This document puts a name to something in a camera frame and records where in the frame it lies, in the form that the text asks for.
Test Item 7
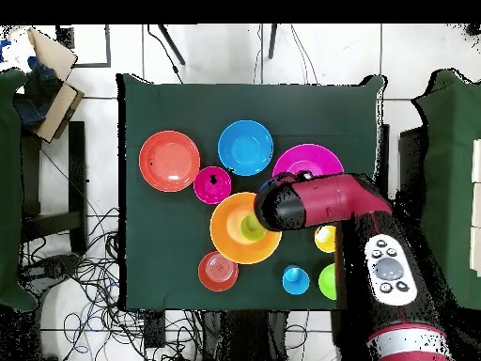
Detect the green cup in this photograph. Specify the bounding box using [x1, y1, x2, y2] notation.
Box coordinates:
[240, 213, 269, 243]

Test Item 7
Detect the large orange bowl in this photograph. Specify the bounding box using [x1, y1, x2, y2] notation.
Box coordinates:
[209, 192, 284, 265]

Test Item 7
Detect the blue bowl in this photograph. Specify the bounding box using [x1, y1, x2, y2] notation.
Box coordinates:
[217, 119, 274, 177]

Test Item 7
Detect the small red-orange bowl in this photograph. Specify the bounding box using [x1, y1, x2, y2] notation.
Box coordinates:
[197, 250, 240, 293]

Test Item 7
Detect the large magenta bowl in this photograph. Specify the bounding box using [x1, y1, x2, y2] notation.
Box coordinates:
[272, 143, 346, 178]

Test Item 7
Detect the small crimson bowl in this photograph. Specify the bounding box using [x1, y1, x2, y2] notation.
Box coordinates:
[193, 165, 233, 206]

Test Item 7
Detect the wide red-orange bowl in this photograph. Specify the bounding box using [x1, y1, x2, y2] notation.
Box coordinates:
[138, 130, 201, 194]

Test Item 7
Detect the yellow cup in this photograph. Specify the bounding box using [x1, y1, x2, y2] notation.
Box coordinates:
[314, 225, 337, 254]

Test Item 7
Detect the blue cup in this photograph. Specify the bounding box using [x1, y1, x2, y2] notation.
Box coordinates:
[282, 264, 311, 297]

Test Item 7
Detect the dark green tablecloth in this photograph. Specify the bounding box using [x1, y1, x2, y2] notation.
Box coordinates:
[116, 72, 385, 313]

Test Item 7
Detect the green bowl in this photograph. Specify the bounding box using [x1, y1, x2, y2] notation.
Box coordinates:
[318, 263, 338, 301]

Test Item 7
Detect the black tripod leg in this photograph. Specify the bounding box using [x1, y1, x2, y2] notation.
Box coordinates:
[267, 24, 280, 60]
[157, 24, 187, 66]

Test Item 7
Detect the black cabinet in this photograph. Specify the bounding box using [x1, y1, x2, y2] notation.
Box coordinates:
[397, 126, 427, 212]

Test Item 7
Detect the dark green side cloth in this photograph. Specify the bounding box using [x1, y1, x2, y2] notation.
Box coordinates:
[0, 68, 39, 313]
[411, 68, 481, 313]

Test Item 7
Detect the dark blue cloth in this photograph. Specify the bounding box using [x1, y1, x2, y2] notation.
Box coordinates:
[13, 55, 63, 129]

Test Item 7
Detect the cardboard box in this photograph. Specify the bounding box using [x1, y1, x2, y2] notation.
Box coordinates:
[14, 26, 85, 145]

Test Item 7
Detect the black stool frame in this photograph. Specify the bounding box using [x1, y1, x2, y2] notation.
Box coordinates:
[20, 120, 88, 255]

